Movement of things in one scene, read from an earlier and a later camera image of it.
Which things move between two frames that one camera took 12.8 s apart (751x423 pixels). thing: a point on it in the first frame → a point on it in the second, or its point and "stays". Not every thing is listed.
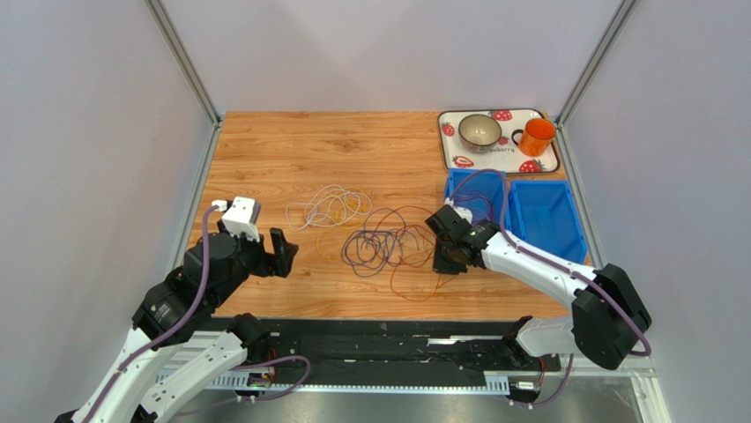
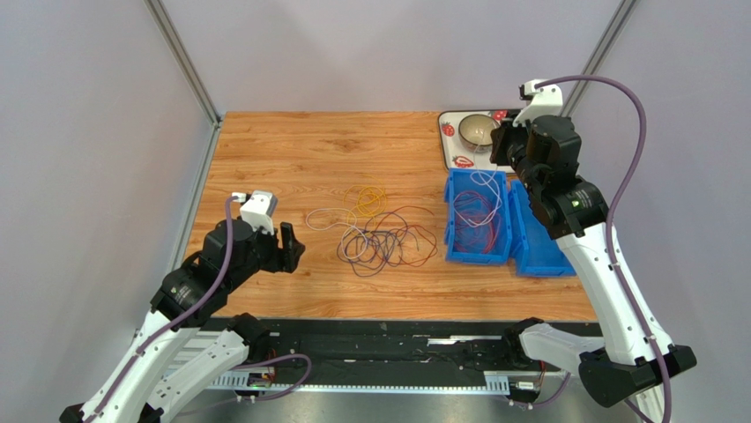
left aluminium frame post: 182,59 stays
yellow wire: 352,211 → 371,201
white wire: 330,207 → 489,181
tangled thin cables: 378,243 stays
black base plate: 449,350 stays
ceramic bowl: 479,133 stays
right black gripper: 449,248 → 503,146
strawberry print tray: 504,154 stays
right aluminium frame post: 613,30 stays
